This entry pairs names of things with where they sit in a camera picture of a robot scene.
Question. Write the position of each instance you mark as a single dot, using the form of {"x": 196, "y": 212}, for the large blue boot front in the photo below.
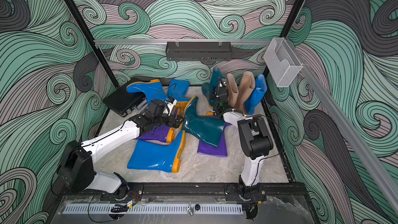
{"x": 151, "y": 156}

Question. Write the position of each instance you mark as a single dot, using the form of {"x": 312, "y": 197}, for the teal boot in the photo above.
{"x": 191, "y": 119}
{"x": 207, "y": 88}

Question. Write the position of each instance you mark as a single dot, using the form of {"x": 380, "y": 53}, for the black case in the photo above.
{"x": 122, "y": 102}

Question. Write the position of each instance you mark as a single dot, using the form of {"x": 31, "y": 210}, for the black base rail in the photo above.
{"x": 221, "y": 191}

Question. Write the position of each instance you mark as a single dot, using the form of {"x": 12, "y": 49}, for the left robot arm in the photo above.
{"x": 76, "y": 168}

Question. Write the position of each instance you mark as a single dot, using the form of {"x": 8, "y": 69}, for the teal boot back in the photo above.
{"x": 207, "y": 88}

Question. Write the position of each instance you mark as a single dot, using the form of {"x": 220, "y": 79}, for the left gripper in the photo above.
{"x": 176, "y": 123}

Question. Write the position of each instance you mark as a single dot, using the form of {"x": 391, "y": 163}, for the beige boot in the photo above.
{"x": 245, "y": 89}
{"x": 232, "y": 90}

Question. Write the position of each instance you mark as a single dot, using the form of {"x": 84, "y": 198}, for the small blue boot orange sole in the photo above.
{"x": 178, "y": 89}

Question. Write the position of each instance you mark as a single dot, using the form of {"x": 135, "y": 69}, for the white slotted cable duct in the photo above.
{"x": 181, "y": 209}

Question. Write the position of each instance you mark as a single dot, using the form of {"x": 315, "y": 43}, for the aluminium rail right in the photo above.
{"x": 317, "y": 76}

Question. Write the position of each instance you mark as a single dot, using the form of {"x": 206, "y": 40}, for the aluminium rail back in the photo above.
{"x": 142, "y": 41}

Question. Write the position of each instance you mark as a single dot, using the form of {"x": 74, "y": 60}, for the aluminium rail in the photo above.
{"x": 142, "y": 41}
{"x": 317, "y": 76}

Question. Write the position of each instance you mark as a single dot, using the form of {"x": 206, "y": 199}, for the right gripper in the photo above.
{"x": 213, "y": 94}

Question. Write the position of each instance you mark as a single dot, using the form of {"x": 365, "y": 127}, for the purple boot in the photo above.
{"x": 212, "y": 141}
{"x": 163, "y": 134}

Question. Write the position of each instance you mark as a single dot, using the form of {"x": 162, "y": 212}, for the clear mesh wall bin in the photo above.
{"x": 282, "y": 60}

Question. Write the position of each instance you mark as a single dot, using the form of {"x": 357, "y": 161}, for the black wall shelf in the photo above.
{"x": 198, "y": 51}

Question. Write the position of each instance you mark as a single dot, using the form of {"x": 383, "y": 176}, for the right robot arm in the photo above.
{"x": 254, "y": 135}

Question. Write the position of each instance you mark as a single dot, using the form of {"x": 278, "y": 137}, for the beige boot back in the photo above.
{"x": 232, "y": 90}

